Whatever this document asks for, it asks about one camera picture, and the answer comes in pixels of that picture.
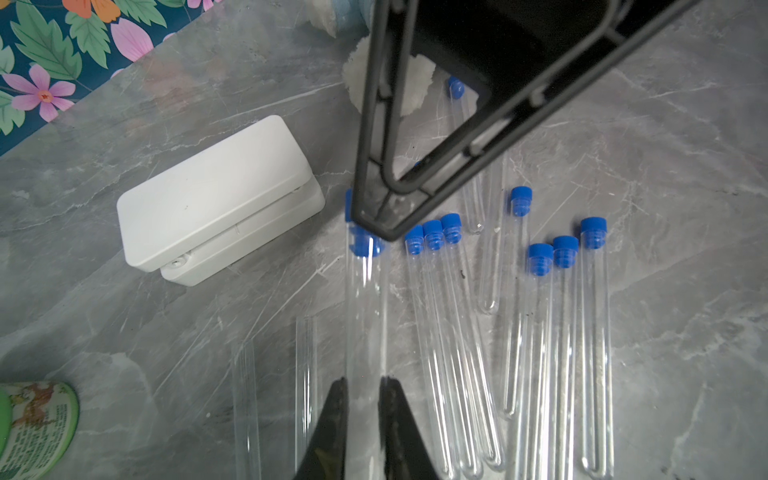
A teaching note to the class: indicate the test tube group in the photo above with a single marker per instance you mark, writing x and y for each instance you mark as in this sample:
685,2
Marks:
597,447
564,313
533,423

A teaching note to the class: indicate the open test tube without stopper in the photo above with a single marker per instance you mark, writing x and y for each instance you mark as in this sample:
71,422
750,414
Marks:
490,276

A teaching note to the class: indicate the green lidded small jar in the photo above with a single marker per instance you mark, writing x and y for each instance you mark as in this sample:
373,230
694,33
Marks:
38,423

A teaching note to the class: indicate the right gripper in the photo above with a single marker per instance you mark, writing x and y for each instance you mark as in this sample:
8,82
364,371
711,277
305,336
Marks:
524,59

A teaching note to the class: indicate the white rectangular plastic box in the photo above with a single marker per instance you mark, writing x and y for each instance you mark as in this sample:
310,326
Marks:
212,209

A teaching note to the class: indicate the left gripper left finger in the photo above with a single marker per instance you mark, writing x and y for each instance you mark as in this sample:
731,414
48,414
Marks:
325,455

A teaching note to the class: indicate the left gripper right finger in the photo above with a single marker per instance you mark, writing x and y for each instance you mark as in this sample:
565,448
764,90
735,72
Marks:
405,454

